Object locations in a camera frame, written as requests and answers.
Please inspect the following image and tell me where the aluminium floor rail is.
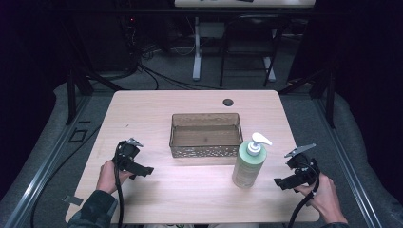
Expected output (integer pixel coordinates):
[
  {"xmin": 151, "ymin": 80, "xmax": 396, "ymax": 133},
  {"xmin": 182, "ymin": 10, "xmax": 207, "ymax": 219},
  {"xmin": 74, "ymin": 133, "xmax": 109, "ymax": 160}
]
[
  {"xmin": 3, "ymin": 94, "xmax": 93, "ymax": 228},
  {"xmin": 312, "ymin": 94, "xmax": 385, "ymax": 228}
]

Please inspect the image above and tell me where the black chair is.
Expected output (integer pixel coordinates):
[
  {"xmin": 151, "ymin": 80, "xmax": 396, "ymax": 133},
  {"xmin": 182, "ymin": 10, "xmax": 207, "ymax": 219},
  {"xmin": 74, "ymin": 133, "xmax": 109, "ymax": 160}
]
[{"xmin": 219, "ymin": 13, "xmax": 287, "ymax": 88}]

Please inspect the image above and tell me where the bundle of black floor cables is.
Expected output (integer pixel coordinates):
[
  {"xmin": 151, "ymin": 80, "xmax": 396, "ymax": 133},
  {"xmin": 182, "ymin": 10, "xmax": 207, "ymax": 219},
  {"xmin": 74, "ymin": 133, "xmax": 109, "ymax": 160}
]
[{"xmin": 104, "ymin": 44, "xmax": 222, "ymax": 91}]

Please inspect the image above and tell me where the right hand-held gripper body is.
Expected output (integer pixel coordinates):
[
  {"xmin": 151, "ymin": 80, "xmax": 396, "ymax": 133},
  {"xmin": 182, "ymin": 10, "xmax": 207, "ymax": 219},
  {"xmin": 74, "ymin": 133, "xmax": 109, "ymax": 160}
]
[{"xmin": 283, "ymin": 142, "xmax": 321, "ymax": 190}]

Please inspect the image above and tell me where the hand-held gripper cable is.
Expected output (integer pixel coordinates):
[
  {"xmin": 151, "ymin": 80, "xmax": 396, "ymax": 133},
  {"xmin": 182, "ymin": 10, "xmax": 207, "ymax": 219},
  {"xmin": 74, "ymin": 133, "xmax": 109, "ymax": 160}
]
[
  {"xmin": 113, "ymin": 140, "xmax": 125, "ymax": 228},
  {"xmin": 286, "ymin": 153, "xmax": 321, "ymax": 228}
]

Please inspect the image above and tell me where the person's right hand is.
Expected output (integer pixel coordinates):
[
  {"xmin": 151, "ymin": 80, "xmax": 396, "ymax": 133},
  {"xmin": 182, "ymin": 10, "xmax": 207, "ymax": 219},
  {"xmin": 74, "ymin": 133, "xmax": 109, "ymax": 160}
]
[{"xmin": 294, "ymin": 172, "xmax": 349, "ymax": 225}]

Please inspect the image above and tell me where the white background desk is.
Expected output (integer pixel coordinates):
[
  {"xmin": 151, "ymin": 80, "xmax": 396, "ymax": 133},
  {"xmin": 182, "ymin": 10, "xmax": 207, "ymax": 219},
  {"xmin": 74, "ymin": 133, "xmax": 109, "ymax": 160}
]
[{"xmin": 173, "ymin": 0, "xmax": 317, "ymax": 83}]

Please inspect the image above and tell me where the black floor cable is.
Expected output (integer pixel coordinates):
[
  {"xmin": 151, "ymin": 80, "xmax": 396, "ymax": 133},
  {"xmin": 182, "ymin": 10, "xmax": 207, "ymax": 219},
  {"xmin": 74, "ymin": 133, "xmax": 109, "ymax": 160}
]
[{"xmin": 29, "ymin": 124, "xmax": 103, "ymax": 228}]

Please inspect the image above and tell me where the person's left hand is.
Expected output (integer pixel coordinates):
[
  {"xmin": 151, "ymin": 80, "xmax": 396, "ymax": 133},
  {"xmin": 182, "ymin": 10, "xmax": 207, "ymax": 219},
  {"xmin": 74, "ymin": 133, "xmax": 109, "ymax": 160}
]
[{"xmin": 95, "ymin": 160, "xmax": 135, "ymax": 195}]

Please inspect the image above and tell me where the black tape rectangle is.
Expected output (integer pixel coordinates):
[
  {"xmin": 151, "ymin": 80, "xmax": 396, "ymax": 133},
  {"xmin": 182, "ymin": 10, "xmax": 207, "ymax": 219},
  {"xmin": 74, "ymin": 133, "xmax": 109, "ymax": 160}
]
[{"xmin": 67, "ymin": 127, "xmax": 89, "ymax": 144}]

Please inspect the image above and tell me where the black metal stand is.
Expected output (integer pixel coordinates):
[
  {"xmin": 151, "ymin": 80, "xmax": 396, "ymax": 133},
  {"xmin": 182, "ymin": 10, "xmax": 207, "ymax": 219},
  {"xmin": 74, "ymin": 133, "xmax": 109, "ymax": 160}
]
[
  {"xmin": 278, "ymin": 60, "xmax": 337, "ymax": 129},
  {"xmin": 60, "ymin": 18, "xmax": 125, "ymax": 125}
]

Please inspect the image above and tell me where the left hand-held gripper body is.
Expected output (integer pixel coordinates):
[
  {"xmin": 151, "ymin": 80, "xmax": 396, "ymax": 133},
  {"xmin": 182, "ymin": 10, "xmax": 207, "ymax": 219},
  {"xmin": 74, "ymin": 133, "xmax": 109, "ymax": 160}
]
[{"xmin": 113, "ymin": 137, "xmax": 144, "ymax": 175}]

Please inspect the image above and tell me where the green pump soap bottle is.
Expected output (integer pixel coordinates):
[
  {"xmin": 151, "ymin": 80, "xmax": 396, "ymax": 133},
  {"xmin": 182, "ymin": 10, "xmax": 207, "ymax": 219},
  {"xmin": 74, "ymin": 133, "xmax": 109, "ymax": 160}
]
[{"xmin": 231, "ymin": 131, "xmax": 274, "ymax": 190}]

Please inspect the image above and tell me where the grey tape piece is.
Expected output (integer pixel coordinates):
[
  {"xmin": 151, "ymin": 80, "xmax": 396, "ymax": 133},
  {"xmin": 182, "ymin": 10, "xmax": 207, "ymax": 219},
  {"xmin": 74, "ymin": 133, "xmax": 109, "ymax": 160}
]
[{"xmin": 62, "ymin": 194, "xmax": 85, "ymax": 207}]

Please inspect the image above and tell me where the brown transparent plastic basket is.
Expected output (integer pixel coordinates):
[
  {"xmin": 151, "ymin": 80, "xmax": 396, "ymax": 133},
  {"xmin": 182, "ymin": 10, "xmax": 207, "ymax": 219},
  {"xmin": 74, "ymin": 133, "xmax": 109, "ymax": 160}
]
[{"xmin": 168, "ymin": 112, "xmax": 244, "ymax": 159}]

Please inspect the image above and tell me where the left hand-held gripper cable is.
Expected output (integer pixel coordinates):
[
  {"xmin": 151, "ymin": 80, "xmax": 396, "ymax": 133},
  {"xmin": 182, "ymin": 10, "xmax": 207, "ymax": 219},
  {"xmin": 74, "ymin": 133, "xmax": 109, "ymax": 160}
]
[{"xmin": 113, "ymin": 140, "xmax": 125, "ymax": 228}]

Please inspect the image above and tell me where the right hand-held gripper cable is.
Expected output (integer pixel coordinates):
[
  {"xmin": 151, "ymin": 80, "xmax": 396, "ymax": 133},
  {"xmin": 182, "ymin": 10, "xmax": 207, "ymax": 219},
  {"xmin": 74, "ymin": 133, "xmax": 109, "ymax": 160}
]
[{"xmin": 286, "ymin": 153, "xmax": 321, "ymax": 228}]

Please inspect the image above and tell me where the black computer tower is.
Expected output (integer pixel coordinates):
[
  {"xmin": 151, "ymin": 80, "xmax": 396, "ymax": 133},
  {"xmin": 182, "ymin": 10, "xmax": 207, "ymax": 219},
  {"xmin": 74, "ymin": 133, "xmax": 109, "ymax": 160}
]
[{"xmin": 94, "ymin": 12, "xmax": 141, "ymax": 72}]

